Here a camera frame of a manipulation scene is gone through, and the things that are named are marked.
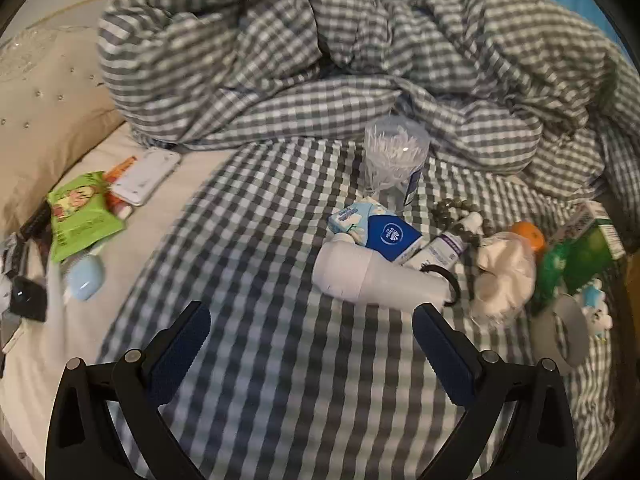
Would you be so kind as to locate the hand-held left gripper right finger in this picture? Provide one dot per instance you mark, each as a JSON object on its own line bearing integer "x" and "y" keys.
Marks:
{"x": 445, "y": 355}

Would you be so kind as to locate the light blue oval case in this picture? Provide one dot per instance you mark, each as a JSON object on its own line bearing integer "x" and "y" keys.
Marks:
{"x": 86, "y": 277}

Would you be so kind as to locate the beige bed sheet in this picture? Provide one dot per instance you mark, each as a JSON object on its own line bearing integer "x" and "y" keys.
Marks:
{"x": 150, "y": 240}

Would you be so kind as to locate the orange red packet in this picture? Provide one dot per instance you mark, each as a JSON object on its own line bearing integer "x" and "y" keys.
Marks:
{"x": 122, "y": 167}

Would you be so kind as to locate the green plastic packet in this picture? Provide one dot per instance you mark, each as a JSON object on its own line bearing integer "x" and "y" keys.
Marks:
{"x": 550, "y": 270}

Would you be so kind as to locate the black small device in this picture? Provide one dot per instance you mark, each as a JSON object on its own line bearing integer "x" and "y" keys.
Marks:
{"x": 30, "y": 300}

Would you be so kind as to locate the white power bank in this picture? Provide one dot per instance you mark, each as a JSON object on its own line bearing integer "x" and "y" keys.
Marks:
{"x": 145, "y": 177}

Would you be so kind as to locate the white plastic bottle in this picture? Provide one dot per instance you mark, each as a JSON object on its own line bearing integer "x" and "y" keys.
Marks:
{"x": 365, "y": 272}

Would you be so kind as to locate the white tape roll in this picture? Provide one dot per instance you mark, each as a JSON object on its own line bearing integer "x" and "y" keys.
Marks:
{"x": 555, "y": 332}

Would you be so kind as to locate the white cloth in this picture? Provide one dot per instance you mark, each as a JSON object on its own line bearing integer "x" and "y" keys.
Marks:
{"x": 505, "y": 275}

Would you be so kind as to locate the black pouch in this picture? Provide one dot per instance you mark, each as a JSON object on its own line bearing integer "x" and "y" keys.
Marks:
{"x": 35, "y": 222}

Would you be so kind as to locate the white ointment tube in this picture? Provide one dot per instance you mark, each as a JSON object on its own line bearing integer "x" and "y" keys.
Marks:
{"x": 440, "y": 250}

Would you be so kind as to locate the dark blue tissue pack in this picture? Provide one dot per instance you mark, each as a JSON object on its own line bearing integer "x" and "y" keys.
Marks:
{"x": 392, "y": 237}

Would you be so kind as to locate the green carton box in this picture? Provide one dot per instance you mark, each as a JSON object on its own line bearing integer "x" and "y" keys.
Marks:
{"x": 592, "y": 245}

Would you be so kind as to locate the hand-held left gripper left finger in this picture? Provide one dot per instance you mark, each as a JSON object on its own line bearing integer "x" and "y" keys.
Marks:
{"x": 180, "y": 355}

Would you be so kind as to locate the blue and white toy figure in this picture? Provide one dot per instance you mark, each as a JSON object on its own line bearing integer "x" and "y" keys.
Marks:
{"x": 597, "y": 310}

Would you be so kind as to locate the clear cotton swab jar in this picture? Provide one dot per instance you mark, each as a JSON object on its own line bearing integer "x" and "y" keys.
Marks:
{"x": 395, "y": 160}

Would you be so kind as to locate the light blue tissue pack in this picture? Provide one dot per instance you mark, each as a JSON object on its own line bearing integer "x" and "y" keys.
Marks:
{"x": 352, "y": 220}

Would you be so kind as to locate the beige beaded pillow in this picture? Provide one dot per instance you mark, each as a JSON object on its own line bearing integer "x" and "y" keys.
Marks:
{"x": 55, "y": 125}

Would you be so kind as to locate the green snack packet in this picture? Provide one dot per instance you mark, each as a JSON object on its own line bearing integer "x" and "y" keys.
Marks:
{"x": 80, "y": 215}

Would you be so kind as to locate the orange mandarin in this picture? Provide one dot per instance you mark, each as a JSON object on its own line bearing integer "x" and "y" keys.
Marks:
{"x": 530, "y": 235}

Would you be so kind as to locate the grey checked bed cloth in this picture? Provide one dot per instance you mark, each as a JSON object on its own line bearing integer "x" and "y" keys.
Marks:
{"x": 300, "y": 360}

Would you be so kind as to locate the grey checked duvet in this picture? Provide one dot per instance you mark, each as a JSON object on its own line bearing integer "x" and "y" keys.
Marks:
{"x": 310, "y": 50}

